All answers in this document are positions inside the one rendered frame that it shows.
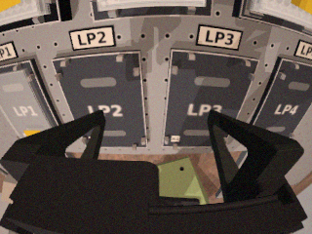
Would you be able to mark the white control panel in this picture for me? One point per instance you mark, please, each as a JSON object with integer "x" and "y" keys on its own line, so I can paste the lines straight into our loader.
{"x": 9, "y": 184}

